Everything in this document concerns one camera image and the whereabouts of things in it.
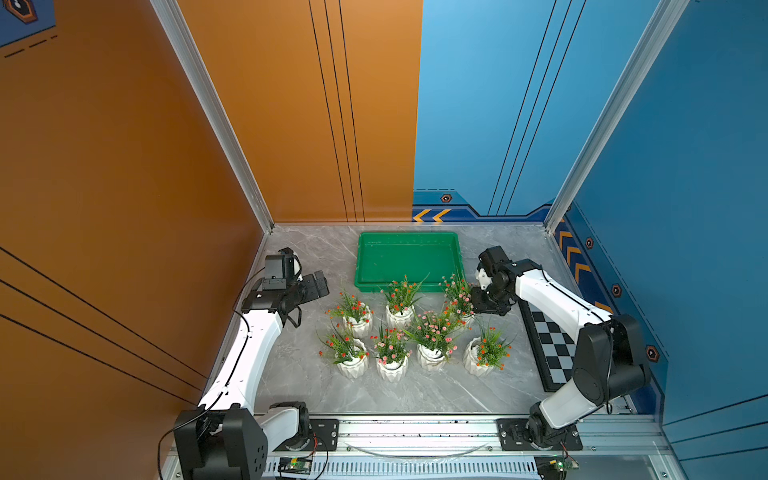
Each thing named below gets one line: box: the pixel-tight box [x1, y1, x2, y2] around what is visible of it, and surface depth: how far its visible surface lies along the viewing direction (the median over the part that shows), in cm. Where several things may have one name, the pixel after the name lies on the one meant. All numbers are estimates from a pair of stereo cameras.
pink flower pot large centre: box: [403, 311, 467, 372], surface depth 80 cm
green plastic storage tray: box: [354, 232, 463, 293], surface depth 112 cm
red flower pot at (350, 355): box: [315, 325, 369, 379], surface depth 80 cm
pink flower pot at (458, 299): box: [439, 274, 475, 329], surface depth 85 cm
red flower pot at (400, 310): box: [380, 272, 430, 329], surface depth 88 cm
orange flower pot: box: [463, 323, 517, 377], surface depth 79 cm
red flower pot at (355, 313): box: [324, 292, 374, 339], surface depth 88 cm
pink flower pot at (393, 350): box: [370, 326, 413, 383], surface depth 79 cm
